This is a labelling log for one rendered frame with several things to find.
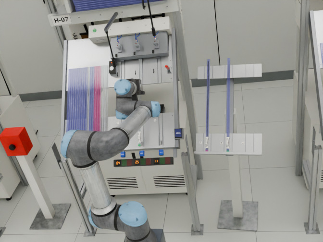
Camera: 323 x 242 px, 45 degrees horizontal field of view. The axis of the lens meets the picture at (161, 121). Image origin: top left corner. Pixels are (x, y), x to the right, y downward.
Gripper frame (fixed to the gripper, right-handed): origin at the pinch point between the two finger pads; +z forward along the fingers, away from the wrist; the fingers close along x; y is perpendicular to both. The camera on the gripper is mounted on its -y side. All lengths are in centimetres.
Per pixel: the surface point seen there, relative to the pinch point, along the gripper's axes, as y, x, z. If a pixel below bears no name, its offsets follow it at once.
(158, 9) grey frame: 47.6, -12.1, 5.8
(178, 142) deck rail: -27.7, -20.4, -1.0
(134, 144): -28.2, 4.7, 0.2
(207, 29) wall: 69, -29, 169
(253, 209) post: -79, -60, 53
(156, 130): -20.7, -8.3, 2.0
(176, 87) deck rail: 3.1, -19.8, 6.7
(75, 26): 47, 46, 24
